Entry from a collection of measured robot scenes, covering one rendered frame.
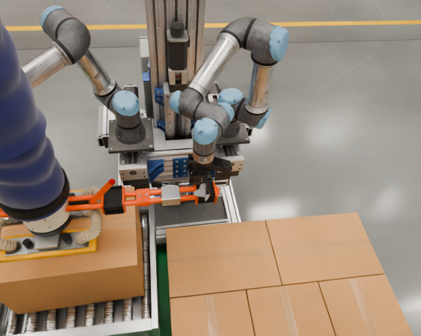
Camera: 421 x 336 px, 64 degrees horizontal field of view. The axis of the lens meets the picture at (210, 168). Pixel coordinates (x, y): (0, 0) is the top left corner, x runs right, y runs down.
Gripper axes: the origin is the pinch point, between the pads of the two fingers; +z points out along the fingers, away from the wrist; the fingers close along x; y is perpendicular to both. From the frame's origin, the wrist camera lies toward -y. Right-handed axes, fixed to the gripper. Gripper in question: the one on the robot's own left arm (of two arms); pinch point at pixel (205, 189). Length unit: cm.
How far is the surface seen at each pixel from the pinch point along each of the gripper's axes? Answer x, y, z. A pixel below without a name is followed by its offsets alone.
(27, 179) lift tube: 10, 55, -28
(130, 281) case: 17, 34, 43
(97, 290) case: 18, 49, 49
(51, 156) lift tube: 2, 49, -28
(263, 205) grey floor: -61, -63, 122
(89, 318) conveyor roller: 25, 56, 66
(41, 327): 24, 80, 72
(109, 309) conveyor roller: 22, 47, 66
